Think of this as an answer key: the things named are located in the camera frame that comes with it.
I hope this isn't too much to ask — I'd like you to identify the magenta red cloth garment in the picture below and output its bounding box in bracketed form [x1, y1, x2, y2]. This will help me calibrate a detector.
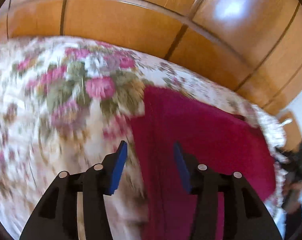
[130, 86, 276, 239]

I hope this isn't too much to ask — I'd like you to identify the person's right hand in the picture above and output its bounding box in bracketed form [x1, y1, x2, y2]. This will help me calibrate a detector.
[282, 179, 302, 214]

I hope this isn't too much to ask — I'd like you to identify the floral bedspread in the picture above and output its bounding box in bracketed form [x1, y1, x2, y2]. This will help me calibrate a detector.
[0, 36, 286, 239]

